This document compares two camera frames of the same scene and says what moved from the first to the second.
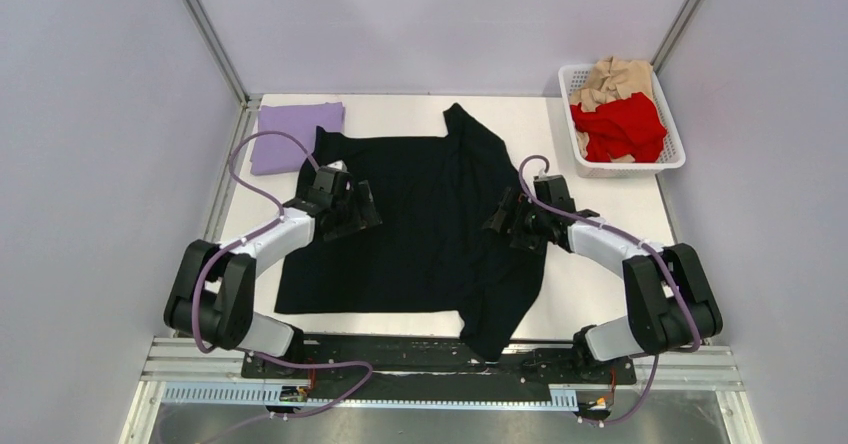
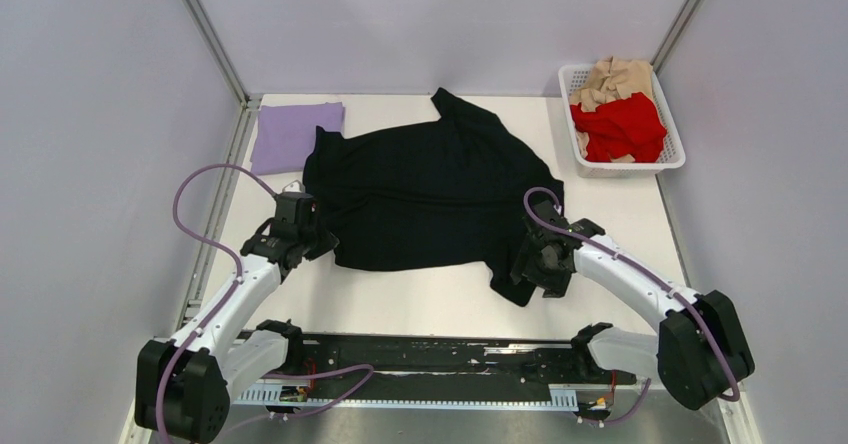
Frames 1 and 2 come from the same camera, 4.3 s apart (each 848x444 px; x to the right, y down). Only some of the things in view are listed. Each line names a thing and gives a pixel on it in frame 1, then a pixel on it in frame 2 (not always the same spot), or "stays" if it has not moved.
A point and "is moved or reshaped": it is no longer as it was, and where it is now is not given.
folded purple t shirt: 279,154 stays
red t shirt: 629,128 stays
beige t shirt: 612,80 stays
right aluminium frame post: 685,16 stays
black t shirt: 432,251 is moved or reshaped
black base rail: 431,361 stays
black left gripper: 363,216 to 328,241
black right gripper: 532,244 to 553,286
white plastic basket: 571,78 stays
